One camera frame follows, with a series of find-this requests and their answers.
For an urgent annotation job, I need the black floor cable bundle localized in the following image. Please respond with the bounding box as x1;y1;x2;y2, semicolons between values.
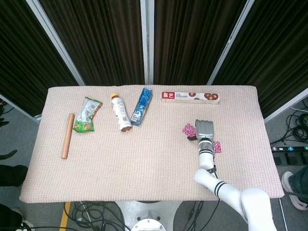
184;201;205;231
276;105;308;145
64;201;126;231

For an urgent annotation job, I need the blue rectangular carton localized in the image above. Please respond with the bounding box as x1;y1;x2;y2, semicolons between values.
130;87;154;127

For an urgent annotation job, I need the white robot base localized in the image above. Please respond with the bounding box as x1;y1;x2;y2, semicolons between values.
115;201;184;231

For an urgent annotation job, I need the white bottle yellow cap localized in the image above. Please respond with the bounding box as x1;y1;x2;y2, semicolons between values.
110;93;132;132

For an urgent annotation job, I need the dark trouser leg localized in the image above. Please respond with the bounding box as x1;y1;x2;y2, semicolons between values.
288;165;308;200

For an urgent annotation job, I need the grey aluminium partition post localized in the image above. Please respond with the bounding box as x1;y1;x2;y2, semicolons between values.
140;0;155;85
26;0;85;86
206;0;256;85

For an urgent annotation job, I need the grey partition base rail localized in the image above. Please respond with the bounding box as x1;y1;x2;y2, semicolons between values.
0;93;42;124
263;88;308;122

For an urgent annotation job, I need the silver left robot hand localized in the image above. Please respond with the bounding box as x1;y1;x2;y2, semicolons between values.
0;117;18;160

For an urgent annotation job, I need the white person shoe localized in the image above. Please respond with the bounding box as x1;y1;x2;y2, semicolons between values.
281;170;308;210

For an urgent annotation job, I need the black fabric object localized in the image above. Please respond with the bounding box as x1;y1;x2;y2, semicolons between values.
0;203;22;231

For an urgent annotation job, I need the brown cardboard tube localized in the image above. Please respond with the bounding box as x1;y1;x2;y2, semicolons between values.
61;113;76;160

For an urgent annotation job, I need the dark corrugated partition panel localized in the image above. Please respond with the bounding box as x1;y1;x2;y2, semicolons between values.
153;0;248;85
0;0;80;116
39;0;146;87
211;0;308;118

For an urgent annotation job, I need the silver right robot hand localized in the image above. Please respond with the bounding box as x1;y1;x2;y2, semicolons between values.
186;119;215;141

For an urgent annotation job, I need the white red wrap box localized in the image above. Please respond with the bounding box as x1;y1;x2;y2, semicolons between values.
160;91;220;105

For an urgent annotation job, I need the yellow floor tape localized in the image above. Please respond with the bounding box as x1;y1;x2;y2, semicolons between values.
59;201;72;231

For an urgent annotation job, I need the green snack bag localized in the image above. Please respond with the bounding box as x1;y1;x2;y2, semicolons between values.
73;96;103;133

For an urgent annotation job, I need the pink waffle tablecloth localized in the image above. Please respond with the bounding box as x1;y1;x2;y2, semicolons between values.
19;84;284;204

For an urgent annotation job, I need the black power strip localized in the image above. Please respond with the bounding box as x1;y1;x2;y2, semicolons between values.
270;145;308;153

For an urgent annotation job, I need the white black sneaker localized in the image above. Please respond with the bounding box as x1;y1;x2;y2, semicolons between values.
20;220;35;231

